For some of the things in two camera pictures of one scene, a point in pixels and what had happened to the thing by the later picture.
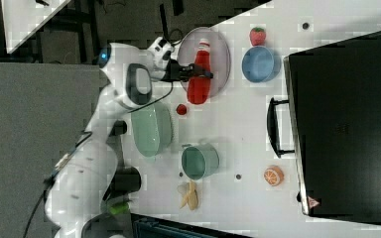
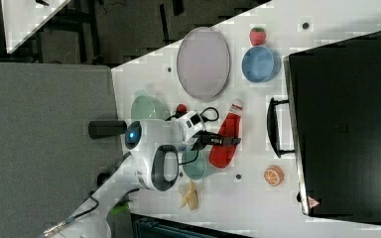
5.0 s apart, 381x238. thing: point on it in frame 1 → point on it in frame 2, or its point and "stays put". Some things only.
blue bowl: x=260 y=64 stays put
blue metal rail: x=147 y=226 stays put
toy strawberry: x=257 y=36 stays put
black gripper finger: x=200 y=70 → x=229 y=139
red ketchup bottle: x=198 y=90 → x=221 y=155
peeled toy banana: x=190 y=198 stays put
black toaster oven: x=342 y=122 stays put
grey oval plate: x=220 y=60 stays put
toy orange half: x=274 y=176 stays put
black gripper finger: x=207 y=75 → x=230 y=141
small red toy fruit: x=181 y=109 stays put
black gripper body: x=174 y=71 → x=205 y=138
